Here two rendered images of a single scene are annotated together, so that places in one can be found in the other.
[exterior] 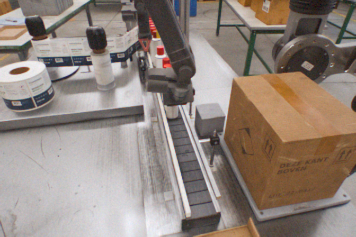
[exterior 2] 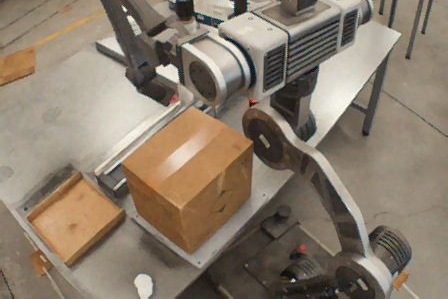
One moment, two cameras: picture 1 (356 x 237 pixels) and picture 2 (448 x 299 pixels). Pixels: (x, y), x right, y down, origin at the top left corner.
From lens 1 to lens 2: 1.14 m
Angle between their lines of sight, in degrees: 40
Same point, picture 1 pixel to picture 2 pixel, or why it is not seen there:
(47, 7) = not seen: outside the picture
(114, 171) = (113, 124)
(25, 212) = (65, 113)
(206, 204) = (113, 180)
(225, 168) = not seen: hidden behind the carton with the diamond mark
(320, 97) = (205, 167)
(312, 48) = (264, 125)
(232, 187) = not seen: hidden behind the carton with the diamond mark
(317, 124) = (155, 173)
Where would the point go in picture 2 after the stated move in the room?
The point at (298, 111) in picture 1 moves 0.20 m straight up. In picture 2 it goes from (166, 159) to (157, 105)
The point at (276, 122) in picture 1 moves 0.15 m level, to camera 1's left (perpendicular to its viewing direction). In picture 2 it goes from (139, 152) to (115, 124)
